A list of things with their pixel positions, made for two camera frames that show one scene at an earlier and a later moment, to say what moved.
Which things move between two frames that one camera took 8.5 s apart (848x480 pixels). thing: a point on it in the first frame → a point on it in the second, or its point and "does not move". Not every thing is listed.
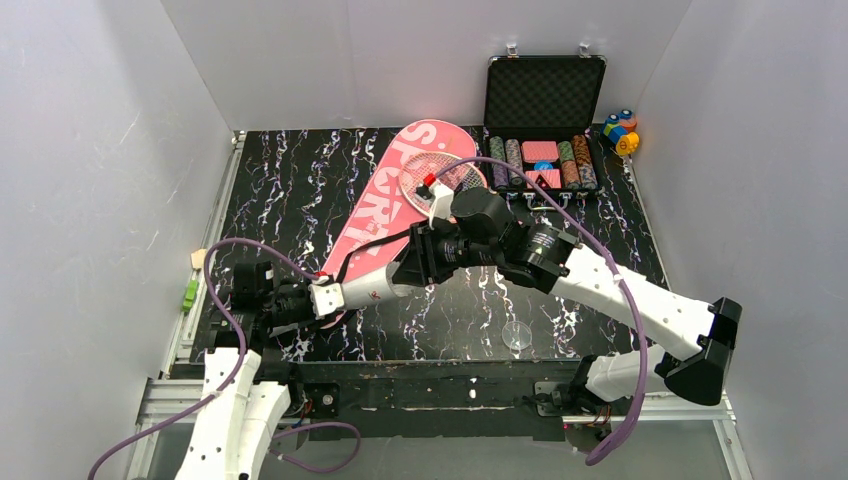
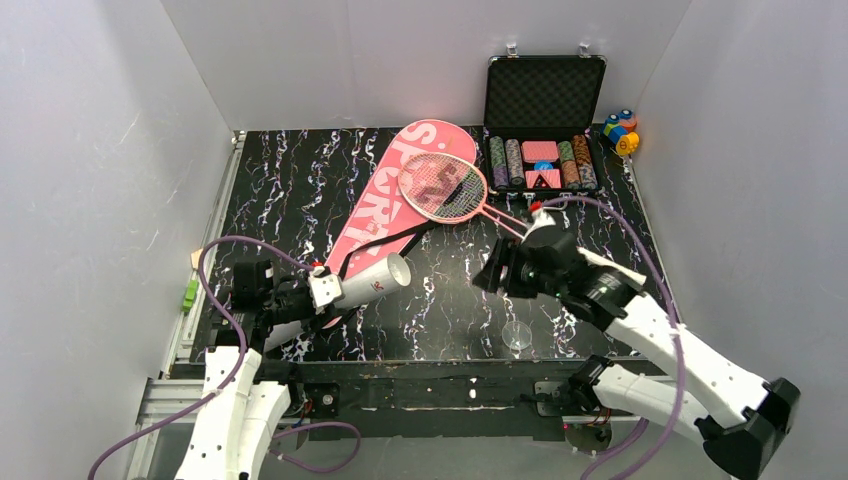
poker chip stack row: (500, 172) does not move
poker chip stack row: (584, 161) does not move
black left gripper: (287, 302) does not move
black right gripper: (420, 254) → (499, 273)
